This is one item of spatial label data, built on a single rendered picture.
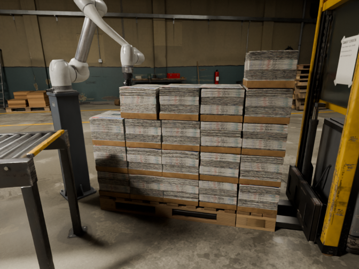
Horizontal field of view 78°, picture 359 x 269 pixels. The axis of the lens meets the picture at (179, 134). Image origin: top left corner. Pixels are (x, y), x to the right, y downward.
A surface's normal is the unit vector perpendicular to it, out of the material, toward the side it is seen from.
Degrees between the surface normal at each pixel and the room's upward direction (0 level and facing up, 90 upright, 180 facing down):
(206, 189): 90
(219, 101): 90
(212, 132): 90
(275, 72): 90
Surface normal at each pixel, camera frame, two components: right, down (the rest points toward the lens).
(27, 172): 0.16, 0.28
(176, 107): -0.22, 0.28
